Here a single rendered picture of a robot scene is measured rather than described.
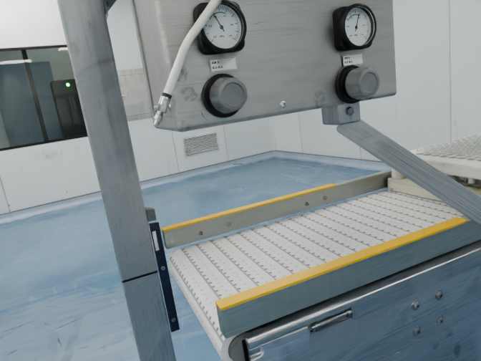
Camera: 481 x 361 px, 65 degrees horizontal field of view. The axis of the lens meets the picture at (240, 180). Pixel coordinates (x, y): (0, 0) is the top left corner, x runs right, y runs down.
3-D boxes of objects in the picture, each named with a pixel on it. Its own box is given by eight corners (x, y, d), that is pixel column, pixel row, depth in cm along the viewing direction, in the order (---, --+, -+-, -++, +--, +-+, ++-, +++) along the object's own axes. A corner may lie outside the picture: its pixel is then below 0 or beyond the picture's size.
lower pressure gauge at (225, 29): (203, 54, 27) (195, -2, 26) (198, 57, 28) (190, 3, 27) (250, 50, 28) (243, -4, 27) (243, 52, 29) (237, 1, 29)
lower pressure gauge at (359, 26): (343, 51, 31) (341, 3, 31) (333, 53, 33) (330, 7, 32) (379, 46, 33) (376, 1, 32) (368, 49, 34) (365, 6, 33)
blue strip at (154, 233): (171, 333, 65) (149, 224, 60) (170, 331, 65) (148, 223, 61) (180, 329, 65) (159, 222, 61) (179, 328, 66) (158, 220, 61)
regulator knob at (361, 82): (355, 105, 31) (351, 51, 30) (336, 106, 34) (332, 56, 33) (386, 99, 33) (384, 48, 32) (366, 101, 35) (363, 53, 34)
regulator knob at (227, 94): (215, 121, 27) (205, 56, 26) (205, 120, 29) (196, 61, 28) (257, 114, 28) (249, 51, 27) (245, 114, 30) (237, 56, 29)
